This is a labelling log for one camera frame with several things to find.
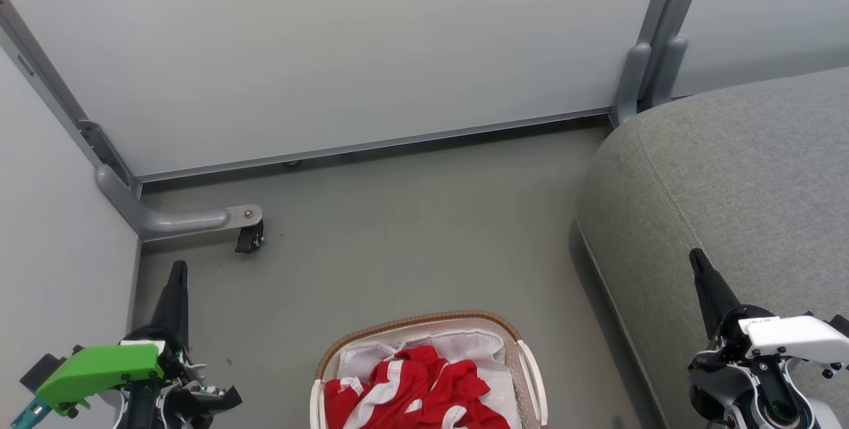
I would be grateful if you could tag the white laundry basket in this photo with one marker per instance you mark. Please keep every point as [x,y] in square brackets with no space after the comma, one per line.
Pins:
[527,389]

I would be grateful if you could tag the grey partition bottom rail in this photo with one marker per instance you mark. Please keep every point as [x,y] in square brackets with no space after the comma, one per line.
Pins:
[371,145]

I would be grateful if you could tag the grey fabric sofa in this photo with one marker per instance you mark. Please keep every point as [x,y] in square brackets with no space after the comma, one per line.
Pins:
[729,183]

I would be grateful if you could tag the red and white garment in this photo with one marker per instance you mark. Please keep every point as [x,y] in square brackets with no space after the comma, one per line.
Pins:
[424,382]

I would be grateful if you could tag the black caster wheel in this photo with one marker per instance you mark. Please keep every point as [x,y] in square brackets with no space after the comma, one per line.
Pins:
[249,238]

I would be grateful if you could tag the grey metal partition foot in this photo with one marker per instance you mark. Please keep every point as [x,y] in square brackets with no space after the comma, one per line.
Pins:
[179,220]

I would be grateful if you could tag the grey partition post with feet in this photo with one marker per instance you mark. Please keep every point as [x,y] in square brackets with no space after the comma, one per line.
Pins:
[670,4]

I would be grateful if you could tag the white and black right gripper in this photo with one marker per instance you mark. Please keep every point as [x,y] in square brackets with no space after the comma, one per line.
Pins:
[789,336]

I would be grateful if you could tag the grey partition corner post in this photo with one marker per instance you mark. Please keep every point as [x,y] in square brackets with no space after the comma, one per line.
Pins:
[46,75]

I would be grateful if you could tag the white cloth basket liner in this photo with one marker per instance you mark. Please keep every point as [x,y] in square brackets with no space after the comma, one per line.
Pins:
[477,343]

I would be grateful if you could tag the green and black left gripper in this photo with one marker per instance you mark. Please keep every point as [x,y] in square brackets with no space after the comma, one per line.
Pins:
[99,369]

